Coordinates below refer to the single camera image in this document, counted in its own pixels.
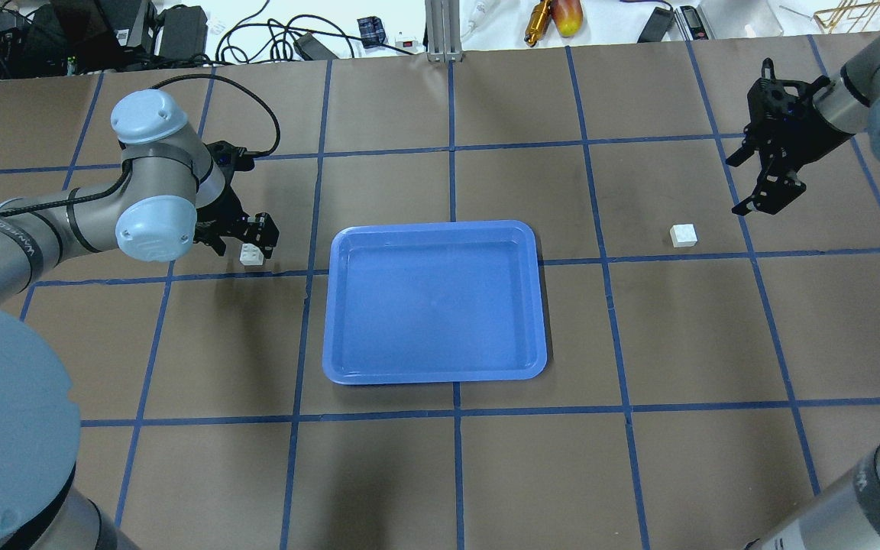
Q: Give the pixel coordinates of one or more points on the aluminium frame post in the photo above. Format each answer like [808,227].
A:
[443,31]

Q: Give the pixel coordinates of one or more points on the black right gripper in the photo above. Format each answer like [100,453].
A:
[797,127]

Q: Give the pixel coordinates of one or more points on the white block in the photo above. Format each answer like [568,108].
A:
[251,255]
[683,235]

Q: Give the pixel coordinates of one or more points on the brass metal cylinder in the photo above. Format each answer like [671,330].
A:
[538,23]

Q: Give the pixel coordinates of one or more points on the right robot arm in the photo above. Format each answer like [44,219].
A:
[847,514]

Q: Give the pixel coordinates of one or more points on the blue plastic tray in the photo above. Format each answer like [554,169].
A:
[445,302]

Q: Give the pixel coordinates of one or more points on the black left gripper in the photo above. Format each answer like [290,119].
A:
[227,210]

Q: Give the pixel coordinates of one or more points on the red yellow mango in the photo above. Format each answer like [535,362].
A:
[568,17]

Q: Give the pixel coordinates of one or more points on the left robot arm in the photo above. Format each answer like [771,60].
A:
[173,190]

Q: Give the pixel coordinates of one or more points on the gold wire rack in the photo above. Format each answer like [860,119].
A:
[849,17]

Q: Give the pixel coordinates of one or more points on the black power adapter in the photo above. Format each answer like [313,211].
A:
[310,48]

